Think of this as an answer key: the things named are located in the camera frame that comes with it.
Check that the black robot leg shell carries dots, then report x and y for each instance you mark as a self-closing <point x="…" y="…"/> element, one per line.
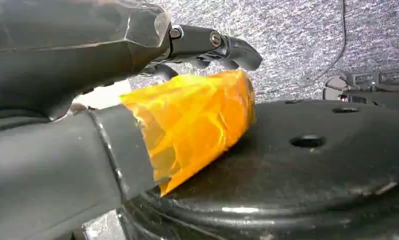
<point x="285" y="179"/>

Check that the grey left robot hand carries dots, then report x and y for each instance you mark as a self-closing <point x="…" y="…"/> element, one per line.
<point x="53" y="159"/>

